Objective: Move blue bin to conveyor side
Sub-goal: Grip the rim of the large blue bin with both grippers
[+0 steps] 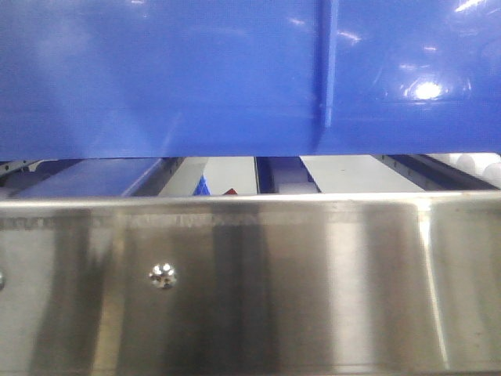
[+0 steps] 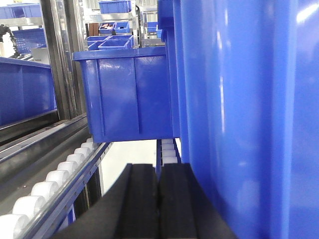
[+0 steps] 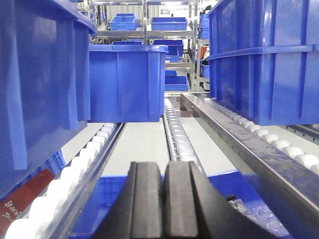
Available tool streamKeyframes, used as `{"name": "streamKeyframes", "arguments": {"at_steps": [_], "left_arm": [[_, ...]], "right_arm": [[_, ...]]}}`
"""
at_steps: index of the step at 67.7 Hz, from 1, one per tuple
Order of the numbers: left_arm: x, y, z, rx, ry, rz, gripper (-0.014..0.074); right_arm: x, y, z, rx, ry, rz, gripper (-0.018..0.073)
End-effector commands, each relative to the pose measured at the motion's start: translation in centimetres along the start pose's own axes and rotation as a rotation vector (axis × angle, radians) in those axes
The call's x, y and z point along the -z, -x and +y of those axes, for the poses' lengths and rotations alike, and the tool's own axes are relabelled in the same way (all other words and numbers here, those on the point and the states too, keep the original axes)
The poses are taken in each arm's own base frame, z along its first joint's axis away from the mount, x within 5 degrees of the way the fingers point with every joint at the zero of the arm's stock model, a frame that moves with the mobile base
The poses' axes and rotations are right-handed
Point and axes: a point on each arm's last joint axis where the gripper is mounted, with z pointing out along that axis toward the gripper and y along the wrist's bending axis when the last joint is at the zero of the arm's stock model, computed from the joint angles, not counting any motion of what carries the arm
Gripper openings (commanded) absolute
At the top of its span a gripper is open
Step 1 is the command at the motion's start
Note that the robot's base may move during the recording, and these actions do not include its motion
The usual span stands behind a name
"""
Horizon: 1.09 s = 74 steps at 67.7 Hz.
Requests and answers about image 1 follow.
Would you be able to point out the large blue plastic bin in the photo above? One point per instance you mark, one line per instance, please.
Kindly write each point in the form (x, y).
(99, 79)

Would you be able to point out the white conveyor rollers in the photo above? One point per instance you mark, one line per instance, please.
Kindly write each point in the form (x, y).
(484, 166)

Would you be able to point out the small red object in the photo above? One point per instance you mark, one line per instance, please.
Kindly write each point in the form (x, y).
(231, 191)

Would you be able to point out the small blue crate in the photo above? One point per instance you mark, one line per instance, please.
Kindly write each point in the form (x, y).
(202, 188)

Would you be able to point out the shiny rail screw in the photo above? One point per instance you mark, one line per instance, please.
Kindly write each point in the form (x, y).
(163, 276)

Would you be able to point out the stainless steel conveyor side rail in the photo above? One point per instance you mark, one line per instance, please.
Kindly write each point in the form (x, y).
(363, 284)

